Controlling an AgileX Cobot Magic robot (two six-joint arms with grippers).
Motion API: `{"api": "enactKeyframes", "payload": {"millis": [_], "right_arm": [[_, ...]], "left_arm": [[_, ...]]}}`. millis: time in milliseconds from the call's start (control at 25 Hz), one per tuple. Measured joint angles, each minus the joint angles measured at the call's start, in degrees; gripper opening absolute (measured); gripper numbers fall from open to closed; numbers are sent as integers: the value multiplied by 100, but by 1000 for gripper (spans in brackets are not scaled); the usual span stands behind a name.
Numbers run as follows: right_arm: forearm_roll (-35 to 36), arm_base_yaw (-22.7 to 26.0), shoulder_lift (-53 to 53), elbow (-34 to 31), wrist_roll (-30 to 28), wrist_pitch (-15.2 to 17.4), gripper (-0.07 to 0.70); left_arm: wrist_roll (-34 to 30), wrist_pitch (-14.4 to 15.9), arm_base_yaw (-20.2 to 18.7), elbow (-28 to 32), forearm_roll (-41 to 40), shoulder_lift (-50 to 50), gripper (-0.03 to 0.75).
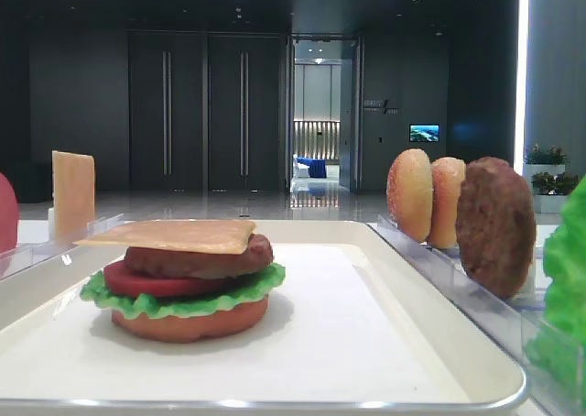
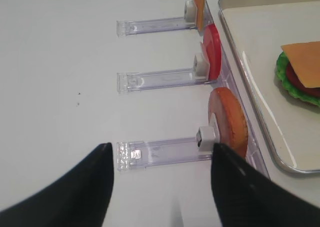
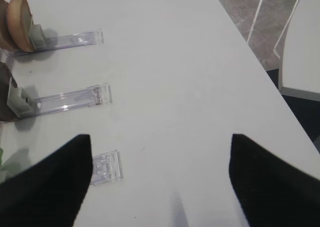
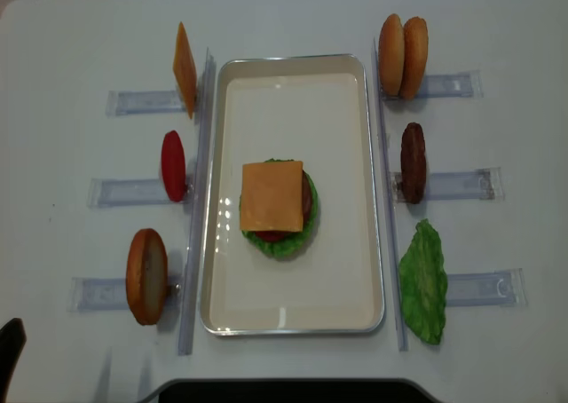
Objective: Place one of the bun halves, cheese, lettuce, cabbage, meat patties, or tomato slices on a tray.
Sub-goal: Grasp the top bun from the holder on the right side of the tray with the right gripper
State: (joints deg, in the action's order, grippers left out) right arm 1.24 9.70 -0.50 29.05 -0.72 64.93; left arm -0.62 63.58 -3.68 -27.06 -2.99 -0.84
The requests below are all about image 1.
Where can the bun top half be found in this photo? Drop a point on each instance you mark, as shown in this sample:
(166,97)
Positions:
(447,175)

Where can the cheese slice on burger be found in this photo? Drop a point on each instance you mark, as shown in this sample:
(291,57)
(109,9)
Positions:
(190,235)

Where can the lettuce leaf on burger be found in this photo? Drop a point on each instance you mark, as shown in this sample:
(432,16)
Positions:
(248,288)

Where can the meat patty on burger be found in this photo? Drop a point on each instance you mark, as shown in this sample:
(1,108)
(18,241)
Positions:
(177,264)

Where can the tomato slice on burger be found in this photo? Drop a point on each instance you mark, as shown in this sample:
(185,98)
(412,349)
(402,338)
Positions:
(123,281)

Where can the upright brown meat patty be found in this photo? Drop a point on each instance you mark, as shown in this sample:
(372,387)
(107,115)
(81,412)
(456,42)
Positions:
(496,226)

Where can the upright cheese slice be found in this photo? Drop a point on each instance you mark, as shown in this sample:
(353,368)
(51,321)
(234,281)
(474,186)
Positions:
(73,192)

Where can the upright red tomato slice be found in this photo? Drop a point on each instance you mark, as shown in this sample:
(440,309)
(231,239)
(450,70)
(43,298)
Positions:
(9,215)

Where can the upright green lettuce leaf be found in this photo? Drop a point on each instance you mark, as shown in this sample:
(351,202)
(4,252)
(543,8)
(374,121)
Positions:
(563,269)

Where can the upright sesame bun half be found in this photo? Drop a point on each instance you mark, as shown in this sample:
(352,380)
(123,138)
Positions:
(409,192)

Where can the dark double door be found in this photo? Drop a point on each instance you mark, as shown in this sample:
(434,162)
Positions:
(205,111)

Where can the bottom bun on tray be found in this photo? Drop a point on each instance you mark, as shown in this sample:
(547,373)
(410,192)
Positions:
(176,330)

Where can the white rectangular metal tray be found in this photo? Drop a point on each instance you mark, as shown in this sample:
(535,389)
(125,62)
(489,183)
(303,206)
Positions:
(353,330)

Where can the potted plants in planter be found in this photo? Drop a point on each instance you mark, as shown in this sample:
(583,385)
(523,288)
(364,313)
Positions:
(551,184)

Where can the clear acrylic left rack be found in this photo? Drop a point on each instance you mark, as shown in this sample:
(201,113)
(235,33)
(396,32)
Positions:
(26,255)

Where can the clear acrylic rack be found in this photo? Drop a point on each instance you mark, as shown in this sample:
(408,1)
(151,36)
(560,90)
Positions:
(26,255)
(511,324)

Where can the clear acrylic right rack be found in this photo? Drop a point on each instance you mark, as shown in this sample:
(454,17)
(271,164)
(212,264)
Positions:
(511,324)

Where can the wall mounted screen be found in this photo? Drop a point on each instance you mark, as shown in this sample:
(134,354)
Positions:
(424,133)

